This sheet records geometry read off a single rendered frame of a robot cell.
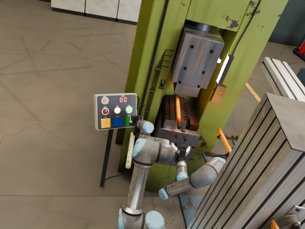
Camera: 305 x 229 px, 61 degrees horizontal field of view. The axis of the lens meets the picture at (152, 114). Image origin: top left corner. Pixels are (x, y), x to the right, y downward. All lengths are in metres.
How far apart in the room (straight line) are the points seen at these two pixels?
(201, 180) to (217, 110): 1.04
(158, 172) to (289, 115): 2.08
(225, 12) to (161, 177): 1.69
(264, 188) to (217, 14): 1.56
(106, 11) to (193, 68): 5.41
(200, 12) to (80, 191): 2.05
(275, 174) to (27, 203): 2.45
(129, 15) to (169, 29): 5.27
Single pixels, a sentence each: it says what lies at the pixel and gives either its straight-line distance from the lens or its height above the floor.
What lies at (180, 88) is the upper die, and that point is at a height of 1.32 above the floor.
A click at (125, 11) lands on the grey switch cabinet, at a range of 7.29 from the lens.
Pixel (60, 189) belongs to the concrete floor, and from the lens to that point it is 2.91.
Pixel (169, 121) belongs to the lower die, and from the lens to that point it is 2.34.
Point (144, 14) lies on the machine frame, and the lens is 2.52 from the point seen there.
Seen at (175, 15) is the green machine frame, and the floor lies 1.84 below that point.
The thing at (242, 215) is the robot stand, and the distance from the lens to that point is 0.83.
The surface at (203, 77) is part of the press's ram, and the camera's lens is 2.12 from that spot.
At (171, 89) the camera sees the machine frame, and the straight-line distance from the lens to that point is 2.71.
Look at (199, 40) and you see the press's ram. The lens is 1.98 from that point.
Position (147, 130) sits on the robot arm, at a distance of 1.78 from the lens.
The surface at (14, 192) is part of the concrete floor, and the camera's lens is 2.94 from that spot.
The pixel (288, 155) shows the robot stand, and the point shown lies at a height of 2.01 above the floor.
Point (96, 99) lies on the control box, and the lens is 2.05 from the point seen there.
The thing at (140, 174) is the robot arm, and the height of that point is 1.25.
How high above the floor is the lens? 2.36
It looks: 36 degrees down
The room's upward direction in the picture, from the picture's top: 16 degrees clockwise
